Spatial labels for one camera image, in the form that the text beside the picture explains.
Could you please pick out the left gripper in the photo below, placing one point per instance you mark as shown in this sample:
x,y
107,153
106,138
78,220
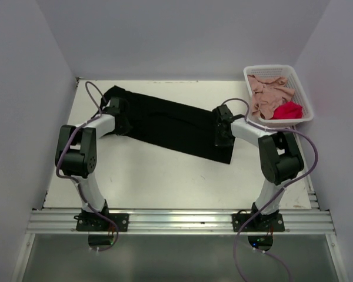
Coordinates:
x,y
125,129

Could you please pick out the aluminium mounting rail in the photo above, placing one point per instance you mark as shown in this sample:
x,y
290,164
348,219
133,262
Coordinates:
x,y
184,222

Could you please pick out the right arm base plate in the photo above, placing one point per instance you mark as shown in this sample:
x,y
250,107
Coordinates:
x,y
262,223

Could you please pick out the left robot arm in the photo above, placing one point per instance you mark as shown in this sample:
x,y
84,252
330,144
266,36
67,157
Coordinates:
x,y
76,159

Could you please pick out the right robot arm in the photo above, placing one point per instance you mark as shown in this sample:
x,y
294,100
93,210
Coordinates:
x,y
280,161

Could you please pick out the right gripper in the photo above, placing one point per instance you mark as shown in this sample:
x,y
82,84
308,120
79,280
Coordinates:
x,y
219,143

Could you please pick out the white plastic basket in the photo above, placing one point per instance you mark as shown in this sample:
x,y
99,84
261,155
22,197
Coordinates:
x,y
268,71

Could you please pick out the red t shirt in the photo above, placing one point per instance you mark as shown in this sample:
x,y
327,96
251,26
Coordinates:
x,y
289,110

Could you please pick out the black t shirt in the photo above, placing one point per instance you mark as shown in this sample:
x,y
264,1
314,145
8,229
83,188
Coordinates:
x,y
170,125

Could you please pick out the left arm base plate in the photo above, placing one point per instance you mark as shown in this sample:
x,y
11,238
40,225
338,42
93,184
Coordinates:
x,y
92,223

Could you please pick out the beige t shirt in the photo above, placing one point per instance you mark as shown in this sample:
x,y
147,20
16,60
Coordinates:
x,y
268,94

